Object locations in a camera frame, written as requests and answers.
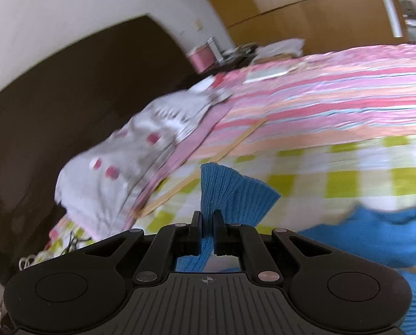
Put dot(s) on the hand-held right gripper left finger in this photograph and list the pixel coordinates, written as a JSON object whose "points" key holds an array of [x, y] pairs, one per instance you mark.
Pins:
{"points": [[197, 233]]}

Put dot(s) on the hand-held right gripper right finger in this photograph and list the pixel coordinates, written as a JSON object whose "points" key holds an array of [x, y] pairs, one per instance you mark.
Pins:
{"points": [[219, 233]]}

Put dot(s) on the blue knit sweater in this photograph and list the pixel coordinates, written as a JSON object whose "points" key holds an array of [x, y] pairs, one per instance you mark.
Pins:
{"points": [[228, 192]]}

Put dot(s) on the thin wooden stick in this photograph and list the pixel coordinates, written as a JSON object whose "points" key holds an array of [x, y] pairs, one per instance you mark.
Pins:
{"points": [[239, 139]]}

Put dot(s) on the grey pink-spotted pillow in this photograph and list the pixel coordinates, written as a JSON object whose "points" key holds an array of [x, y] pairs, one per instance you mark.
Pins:
{"points": [[124, 167]]}

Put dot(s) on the green checked bed sheet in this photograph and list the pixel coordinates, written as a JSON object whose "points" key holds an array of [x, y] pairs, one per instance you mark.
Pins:
{"points": [[333, 171]]}

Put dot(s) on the white booklet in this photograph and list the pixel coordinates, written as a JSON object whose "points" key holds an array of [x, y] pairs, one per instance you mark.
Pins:
{"points": [[265, 74]]}

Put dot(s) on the pink box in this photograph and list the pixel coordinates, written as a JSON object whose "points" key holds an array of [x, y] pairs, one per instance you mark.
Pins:
{"points": [[202, 57]]}

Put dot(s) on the pink striped blanket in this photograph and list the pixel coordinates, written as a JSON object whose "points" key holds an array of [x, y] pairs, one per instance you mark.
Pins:
{"points": [[333, 90]]}

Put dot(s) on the dark brown headboard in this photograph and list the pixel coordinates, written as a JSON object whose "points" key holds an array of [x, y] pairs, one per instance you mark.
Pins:
{"points": [[54, 111]]}

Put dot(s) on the white cloth pile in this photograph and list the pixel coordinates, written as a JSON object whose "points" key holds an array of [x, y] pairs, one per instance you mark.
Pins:
{"points": [[281, 47]]}

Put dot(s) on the wooden wardrobe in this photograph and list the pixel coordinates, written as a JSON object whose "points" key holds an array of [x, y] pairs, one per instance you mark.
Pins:
{"points": [[298, 3]]}

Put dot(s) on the white door frame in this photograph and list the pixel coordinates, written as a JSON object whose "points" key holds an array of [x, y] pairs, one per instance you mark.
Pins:
{"points": [[391, 7]]}

